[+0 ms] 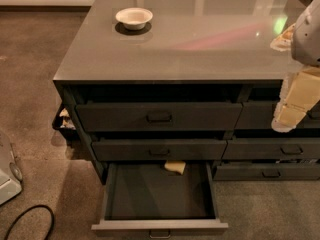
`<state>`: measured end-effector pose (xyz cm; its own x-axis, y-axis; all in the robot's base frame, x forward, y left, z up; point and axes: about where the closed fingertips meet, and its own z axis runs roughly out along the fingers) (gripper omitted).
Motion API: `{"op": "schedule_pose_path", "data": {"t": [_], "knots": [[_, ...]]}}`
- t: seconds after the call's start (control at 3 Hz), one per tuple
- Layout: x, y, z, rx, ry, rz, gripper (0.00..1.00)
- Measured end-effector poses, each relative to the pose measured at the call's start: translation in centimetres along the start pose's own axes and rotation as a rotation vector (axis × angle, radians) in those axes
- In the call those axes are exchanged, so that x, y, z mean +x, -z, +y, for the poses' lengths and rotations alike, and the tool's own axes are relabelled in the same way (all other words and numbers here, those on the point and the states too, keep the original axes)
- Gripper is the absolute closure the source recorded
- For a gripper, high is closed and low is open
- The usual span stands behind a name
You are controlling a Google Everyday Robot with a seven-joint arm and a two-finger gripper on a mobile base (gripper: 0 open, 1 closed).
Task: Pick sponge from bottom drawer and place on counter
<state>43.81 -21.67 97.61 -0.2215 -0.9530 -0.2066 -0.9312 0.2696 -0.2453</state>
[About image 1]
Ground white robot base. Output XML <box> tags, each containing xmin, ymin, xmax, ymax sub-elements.
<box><xmin>0</xmin><ymin>131</ymin><xmax>23</xmax><ymax>205</ymax></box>

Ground white paper bowl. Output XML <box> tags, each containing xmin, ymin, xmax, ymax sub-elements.
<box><xmin>115</xmin><ymin>8</ymin><xmax>153</xmax><ymax>31</ymax></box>

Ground yellow sponge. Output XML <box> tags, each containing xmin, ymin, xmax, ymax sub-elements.
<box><xmin>164</xmin><ymin>161</ymin><xmax>186</xmax><ymax>175</ymax></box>

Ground middle left drawer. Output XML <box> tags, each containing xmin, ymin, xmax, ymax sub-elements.
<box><xmin>92</xmin><ymin>139</ymin><xmax>227</xmax><ymax>161</ymax></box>

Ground black cable on floor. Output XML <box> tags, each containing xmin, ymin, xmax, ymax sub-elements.
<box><xmin>3</xmin><ymin>204</ymin><xmax>56</xmax><ymax>240</ymax></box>

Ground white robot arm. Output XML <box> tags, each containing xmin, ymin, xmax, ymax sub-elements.
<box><xmin>270</xmin><ymin>0</ymin><xmax>320</xmax><ymax>133</ymax></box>

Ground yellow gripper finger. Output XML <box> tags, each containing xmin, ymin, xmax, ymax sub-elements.
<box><xmin>271</xmin><ymin>67</ymin><xmax>320</xmax><ymax>133</ymax></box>
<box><xmin>270</xmin><ymin>24</ymin><xmax>295</xmax><ymax>52</ymax></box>

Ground top left drawer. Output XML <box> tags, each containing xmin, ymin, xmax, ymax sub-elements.
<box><xmin>76</xmin><ymin>102</ymin><xmax>242</xmax><ymax>132</ymax></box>

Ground middle right drawer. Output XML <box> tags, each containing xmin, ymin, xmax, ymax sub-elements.
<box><xmin>222</xmin><ymin>138</ymin><xmax>320</xmax><ymax>160</ymax></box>

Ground open bottom left drawer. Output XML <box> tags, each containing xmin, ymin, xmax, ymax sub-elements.
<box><xmin>92</xmin><ymin>162</ymin><xmax>228</xmax><ymax>240</ymax></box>

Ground top right drawer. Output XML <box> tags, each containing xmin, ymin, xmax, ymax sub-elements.
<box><xmin>235</xmin><ymin>101</ymin><xmax>320</xmax><ymax>130</ymax></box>

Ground dark grey drawer cabinet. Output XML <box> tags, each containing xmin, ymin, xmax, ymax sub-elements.
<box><xmin>54</xmin><ymin>0</ymin><xmax>319</xmax><ymax>177</ymax></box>

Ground bottom right drawer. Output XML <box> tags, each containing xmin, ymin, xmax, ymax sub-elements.
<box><xmin>213</xmin><ymin>163</ymin><xmax>320</xmax><ymax>181</ymax></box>

